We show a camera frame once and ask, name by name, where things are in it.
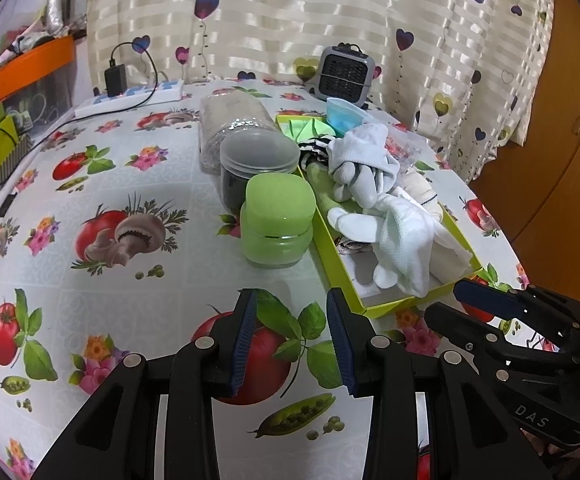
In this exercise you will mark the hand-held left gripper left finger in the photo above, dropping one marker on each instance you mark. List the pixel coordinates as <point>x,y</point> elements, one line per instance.
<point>245,340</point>

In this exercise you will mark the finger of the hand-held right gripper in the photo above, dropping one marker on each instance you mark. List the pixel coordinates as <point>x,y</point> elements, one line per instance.
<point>455,325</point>
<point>485,300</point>

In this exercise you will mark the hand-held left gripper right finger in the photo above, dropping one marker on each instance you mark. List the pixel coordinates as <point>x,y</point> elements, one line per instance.
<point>342,355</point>

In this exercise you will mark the white knit glove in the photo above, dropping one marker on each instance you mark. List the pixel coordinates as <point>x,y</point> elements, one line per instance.
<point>405,240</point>

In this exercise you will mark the white box with lime rim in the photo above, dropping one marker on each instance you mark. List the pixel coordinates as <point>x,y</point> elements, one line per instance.
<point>331,255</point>

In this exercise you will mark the beige sock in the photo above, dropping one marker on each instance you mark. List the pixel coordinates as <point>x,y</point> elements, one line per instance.
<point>422,192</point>

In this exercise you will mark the light green cloth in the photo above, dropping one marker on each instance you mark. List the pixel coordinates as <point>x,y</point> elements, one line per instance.
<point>322,185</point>

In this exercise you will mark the pink patterned packet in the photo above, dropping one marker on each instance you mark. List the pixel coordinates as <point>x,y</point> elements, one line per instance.
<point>402,147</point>

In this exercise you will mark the white grey-striped sock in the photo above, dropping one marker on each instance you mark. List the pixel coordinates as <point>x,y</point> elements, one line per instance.
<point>365,152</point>

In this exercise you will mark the black white striped sock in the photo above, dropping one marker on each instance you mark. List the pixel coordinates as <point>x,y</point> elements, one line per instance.
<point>315,144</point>

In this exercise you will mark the plastic bag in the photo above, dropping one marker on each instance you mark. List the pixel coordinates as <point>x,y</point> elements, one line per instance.
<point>345,115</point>

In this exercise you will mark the lime green lidded jar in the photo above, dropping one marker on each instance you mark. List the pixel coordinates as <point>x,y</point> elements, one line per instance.
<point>277,210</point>

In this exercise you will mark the wooden cabinet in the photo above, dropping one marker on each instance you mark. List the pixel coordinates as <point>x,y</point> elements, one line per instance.
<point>560,160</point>

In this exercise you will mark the clear plastic jar dark contents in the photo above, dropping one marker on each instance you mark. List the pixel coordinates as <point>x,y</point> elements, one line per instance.
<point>257,152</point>

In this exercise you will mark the clear jar with beige contents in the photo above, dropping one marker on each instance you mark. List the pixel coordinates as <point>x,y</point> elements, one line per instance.
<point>230,110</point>

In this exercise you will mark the white power strip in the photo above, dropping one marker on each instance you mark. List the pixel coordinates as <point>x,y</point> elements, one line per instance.
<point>140,95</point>

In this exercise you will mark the small grey heater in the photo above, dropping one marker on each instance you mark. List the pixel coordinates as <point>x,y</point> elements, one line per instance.
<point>345,72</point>

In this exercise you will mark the zigzag patterned box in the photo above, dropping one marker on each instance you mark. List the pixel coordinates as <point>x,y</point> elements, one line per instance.
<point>17,160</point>

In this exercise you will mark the black charger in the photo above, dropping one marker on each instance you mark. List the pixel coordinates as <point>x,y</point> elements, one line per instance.
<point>115,80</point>

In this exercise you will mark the heart print curtain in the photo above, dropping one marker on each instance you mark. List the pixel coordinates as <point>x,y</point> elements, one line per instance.
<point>270,20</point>

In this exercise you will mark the orange lidded storage bin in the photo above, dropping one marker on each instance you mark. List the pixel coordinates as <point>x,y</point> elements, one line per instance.
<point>25,62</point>

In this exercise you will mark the pile of assorted packets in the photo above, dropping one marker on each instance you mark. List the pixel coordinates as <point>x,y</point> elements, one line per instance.
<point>30,37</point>

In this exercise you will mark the silver foil roll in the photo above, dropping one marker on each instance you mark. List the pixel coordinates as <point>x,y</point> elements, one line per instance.
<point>55,10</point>

